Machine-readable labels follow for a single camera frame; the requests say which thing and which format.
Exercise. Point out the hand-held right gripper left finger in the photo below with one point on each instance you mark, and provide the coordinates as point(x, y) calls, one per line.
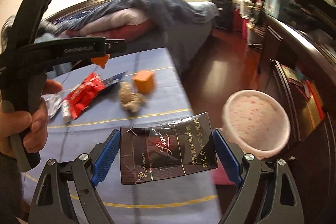
point(106, 158)

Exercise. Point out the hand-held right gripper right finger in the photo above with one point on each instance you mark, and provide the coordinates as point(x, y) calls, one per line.
point(227, 158)

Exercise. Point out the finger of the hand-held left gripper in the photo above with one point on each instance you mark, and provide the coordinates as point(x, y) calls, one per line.
point(116, 47)

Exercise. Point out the small orange scrap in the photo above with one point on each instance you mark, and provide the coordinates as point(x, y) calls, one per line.
point(100, 60)

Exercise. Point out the blue packet with white logo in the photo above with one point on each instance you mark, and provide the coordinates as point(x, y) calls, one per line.
point(113, 81)

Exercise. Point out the small paper box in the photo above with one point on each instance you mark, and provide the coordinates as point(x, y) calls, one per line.
point(143, 82)

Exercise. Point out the white plate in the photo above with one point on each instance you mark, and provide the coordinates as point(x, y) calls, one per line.
point(256, 121)

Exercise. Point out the dark cigarette pack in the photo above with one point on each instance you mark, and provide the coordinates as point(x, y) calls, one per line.
point(162, 150)

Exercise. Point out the person's left hand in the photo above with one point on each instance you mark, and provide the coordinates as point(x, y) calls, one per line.
point(39, 119)

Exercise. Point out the light teal blanket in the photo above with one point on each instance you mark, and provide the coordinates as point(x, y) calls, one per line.
point(46, 37)

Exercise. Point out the pink and red folded quilt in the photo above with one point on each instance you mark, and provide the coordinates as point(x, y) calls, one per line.
point(123, 19)

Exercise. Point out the red snack packet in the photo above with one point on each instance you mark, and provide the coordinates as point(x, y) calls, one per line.
point(84, 92)

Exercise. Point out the silver foil wrapper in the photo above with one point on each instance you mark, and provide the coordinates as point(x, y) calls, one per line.
point(53, 106)

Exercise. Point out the small white tube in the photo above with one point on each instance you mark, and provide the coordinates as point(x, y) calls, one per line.
point(66, 111)

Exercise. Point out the fur-trimmed garment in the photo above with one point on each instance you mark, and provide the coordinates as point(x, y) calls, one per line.
point(7, 27)

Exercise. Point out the blue checked tablecloth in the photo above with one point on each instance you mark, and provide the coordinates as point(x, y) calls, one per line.
point(157, 108)

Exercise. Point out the bed with dark grey cover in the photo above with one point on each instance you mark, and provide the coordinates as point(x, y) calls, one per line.
point(189, 43)

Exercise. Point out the stack of colourful books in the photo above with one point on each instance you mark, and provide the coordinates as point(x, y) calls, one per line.
point(307, 98)

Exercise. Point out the black suitcase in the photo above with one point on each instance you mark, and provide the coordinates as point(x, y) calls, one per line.
point(222, 12)

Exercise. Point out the pink storage box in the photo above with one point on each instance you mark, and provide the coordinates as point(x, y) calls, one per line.
point(245, 26)

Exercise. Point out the dark wooden desk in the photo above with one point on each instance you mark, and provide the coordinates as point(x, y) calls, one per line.
point(302, 50)

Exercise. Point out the clear plastic container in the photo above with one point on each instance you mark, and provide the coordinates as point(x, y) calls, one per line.
point(246, 7)

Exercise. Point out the teal bag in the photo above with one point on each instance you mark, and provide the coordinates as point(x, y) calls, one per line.
point(271, 1)

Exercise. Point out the pile of black clothes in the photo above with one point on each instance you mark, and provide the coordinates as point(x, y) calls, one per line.
point(309, 6)

